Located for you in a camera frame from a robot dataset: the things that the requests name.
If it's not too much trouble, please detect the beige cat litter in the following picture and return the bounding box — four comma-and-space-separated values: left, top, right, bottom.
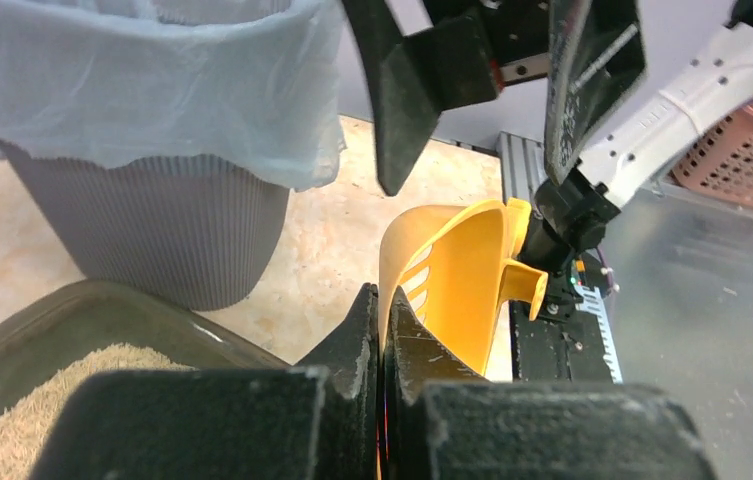
0, 343, 188, 479

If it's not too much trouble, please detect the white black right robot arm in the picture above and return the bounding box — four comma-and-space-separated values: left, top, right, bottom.
343, 0, 753, 274

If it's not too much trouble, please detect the grey ribbed trash bin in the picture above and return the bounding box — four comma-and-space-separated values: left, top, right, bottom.
0, 142, 290, 311

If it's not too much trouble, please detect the light blue bin liner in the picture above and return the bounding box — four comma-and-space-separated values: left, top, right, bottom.
0, 1, 344, 191

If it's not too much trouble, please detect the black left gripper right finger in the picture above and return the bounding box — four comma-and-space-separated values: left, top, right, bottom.
383, 288, 482, 479

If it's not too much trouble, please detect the dark translucent litter box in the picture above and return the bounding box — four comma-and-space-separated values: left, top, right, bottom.
0, 280, 287, 415

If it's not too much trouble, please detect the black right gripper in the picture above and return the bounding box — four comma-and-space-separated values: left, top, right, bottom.
343, 0, 646, 196

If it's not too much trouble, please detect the yellow litter scoop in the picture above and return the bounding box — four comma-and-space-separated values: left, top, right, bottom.
378, 198, 549, 374

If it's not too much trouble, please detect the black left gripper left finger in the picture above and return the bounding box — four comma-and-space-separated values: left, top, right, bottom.
298, 283, 380, 479

